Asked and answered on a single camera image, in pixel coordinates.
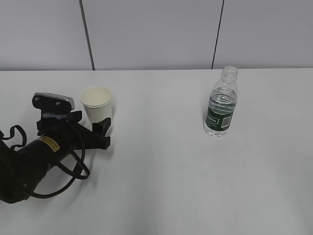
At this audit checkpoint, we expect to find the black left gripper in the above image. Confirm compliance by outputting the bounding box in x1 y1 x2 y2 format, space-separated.
37 111 112 150

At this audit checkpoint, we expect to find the white paper cup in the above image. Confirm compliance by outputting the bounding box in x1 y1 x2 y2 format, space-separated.
80 86 112 124

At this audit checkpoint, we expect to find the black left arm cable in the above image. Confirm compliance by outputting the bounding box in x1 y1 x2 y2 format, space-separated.
0 121 90 199

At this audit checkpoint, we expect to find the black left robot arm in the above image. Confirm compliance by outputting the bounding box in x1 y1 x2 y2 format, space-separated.
0 111 111 204

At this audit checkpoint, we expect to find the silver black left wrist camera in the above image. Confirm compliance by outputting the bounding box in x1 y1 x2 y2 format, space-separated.
32 93 75 119

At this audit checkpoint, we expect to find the clear water bottle green label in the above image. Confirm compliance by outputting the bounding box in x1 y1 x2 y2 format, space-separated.
203 66 238 138

